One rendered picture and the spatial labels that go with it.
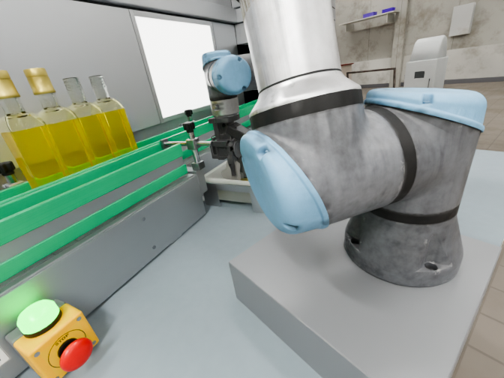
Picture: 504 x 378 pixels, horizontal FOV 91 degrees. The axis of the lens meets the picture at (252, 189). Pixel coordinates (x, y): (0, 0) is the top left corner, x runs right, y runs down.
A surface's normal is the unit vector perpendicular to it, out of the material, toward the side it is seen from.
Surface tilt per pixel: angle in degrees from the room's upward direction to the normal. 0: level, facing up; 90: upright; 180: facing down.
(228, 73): 90
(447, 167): 95
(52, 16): 90
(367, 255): 74
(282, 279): 2
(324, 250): 2
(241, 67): 90
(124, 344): 0
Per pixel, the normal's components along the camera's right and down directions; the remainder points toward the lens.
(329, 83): 0.07, -0.60
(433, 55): -0.76, 0.06
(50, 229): 0.88, 0.08
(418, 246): -0.26, 0.18
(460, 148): 0.27, 0.38
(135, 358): -0.13, -0.90
